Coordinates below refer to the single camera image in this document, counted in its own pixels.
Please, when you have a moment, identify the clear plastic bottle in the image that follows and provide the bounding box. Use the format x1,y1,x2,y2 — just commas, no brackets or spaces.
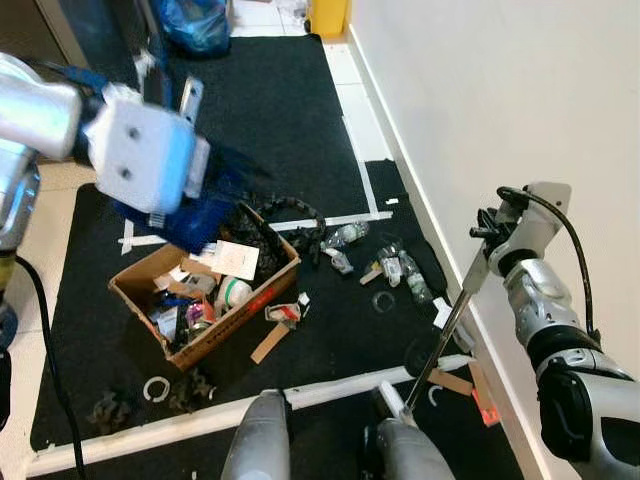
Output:
393,243,436,307
323,221,372,251

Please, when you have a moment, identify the blue plastic dustpan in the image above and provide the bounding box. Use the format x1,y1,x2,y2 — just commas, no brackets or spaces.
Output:
40,62,266,256

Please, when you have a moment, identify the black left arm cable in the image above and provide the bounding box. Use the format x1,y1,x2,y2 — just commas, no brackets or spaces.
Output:
0,255,87,480

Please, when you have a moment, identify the black cable drag chain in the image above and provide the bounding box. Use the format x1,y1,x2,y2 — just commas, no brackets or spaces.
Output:
238,195,328,256

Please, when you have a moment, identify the brown cardboard strip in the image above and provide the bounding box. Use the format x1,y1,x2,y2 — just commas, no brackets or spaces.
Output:
249,324,294,366

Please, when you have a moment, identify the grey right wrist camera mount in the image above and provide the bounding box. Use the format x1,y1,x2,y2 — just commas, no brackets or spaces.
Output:
520,181,574,263

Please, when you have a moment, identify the black tangled scrap clump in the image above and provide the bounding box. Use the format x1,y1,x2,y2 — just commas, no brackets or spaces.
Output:
168,368,218,413
88,388,138,433

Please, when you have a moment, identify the grey left robot leg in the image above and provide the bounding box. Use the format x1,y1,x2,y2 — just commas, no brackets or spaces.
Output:
219,389,294,480

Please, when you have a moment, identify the dark cabinet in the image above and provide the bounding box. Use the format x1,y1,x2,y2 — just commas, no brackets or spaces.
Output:
0,0,156,76

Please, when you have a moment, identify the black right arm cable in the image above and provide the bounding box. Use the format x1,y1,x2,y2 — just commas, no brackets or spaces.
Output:
497,186,598,341

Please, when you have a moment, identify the white printed paper sheet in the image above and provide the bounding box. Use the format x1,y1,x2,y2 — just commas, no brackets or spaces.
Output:
193,238,262,282

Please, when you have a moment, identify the grey robot leg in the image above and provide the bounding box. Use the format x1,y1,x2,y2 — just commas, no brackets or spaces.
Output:
219,389,294,480
360,413,458,480

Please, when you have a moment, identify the red and white wrapper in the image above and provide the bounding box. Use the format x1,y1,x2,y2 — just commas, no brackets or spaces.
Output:
264,298,312,327

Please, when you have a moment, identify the black handled white broom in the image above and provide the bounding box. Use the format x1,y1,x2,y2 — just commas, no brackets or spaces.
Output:
376,250,493,433

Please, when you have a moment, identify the grey right robot leg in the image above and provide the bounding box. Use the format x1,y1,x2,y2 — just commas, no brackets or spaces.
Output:
360,413,458,480

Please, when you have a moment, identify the clear tape ring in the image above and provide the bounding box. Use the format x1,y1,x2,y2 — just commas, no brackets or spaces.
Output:
371,289,398,314

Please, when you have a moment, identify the open cardboard trash box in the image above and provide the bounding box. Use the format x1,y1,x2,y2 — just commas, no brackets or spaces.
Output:
107,205,304,373

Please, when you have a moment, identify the blue plastic bag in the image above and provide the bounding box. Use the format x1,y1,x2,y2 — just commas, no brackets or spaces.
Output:
150,0,234,57

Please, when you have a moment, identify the silver metal bracket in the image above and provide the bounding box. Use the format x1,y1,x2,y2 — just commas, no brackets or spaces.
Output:
178,77,207,128

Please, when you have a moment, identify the small brown wooden piece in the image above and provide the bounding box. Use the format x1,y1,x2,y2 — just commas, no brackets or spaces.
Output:
360,262,387,287

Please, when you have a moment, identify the crumpled clear plastic wrapper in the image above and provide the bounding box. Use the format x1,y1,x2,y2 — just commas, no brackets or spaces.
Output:
325,247,355,276

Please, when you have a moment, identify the white tape ring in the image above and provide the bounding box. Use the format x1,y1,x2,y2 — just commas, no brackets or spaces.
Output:
142,375,174,404

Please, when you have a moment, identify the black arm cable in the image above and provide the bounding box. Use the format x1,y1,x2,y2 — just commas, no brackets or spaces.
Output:
497,186,598,341
0,255,87,480

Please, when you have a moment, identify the yellow plastic bin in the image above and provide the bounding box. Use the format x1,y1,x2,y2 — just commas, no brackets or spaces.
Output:
307,0,351,41

